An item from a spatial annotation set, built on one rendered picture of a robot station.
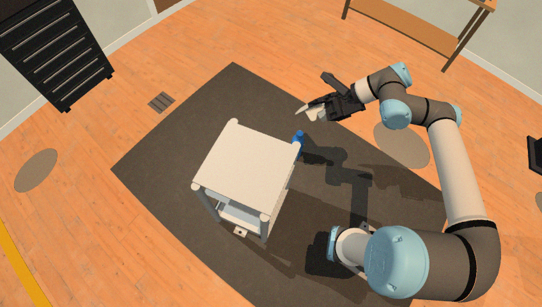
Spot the blue bottle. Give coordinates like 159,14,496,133
291,130,304,160

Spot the beige shelving unit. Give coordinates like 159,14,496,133
191,118,301,243

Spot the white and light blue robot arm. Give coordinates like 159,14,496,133
327,61,501,303

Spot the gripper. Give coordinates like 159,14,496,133
295,83,366,122

